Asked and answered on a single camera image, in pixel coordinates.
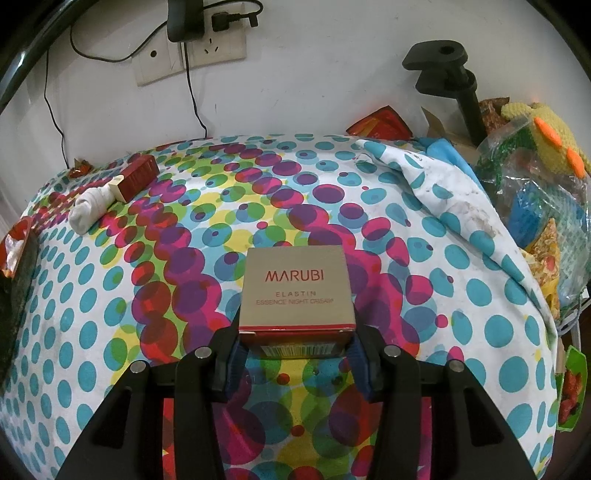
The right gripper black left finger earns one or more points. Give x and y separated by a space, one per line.
124 437

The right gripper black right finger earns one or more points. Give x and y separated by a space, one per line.
470 437

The red and gold cream box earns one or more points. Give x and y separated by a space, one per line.
296 302

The white sock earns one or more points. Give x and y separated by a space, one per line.
92 204

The green snack packet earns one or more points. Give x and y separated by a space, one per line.
571 388

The polka dot bed sheet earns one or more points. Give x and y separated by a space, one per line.
146 258

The clear bag of toys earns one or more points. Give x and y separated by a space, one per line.
534 202

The small red box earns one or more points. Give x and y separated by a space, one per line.
140 171

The red candy wrapper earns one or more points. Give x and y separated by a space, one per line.
80 168

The light blue cloth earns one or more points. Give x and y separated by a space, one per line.
441 149

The yellow knitted plush toy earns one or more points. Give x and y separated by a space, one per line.
555 143

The red snack packet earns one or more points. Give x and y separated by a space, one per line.
383 124

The black clamp stand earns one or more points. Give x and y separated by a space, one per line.
443 74

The black power adapter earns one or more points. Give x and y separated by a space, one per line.
185 20

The white wall socket plate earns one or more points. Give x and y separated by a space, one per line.
159 58

